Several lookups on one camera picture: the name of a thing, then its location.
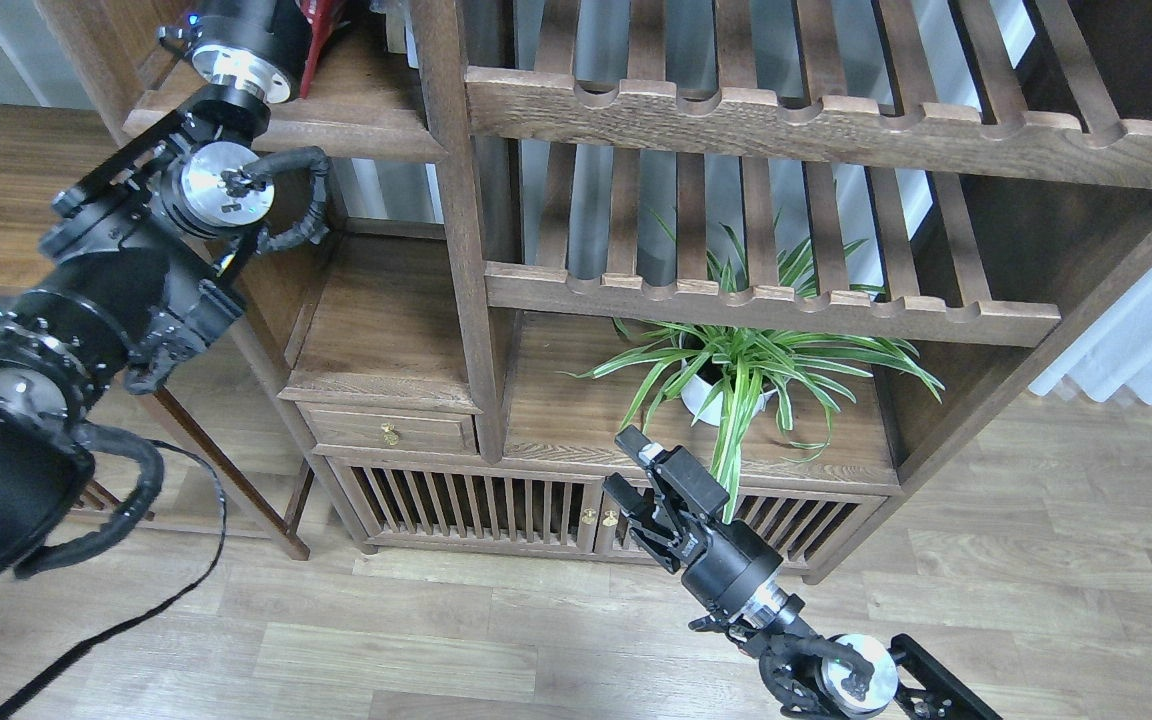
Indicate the red book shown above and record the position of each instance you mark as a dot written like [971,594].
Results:
[325,18]

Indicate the wooden side table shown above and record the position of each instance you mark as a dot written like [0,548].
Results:
[40,149]

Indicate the slatted wooden rack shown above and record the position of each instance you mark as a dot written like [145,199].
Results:
[96,503]

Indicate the green spider plant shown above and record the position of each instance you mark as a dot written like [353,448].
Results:
[758,361]

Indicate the white plant pot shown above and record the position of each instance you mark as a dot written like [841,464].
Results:
[696,392]

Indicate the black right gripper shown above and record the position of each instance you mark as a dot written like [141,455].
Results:
[727,567]

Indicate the dark wooden bookshelf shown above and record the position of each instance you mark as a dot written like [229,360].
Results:
[973,177]

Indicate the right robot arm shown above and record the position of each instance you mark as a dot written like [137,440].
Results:
[848,676]

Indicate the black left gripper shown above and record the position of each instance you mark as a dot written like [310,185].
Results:
[257,46]

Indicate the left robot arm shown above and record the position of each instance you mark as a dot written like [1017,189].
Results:
[147,250]

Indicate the brass drawer knob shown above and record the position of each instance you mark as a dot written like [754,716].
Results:
[390,435]

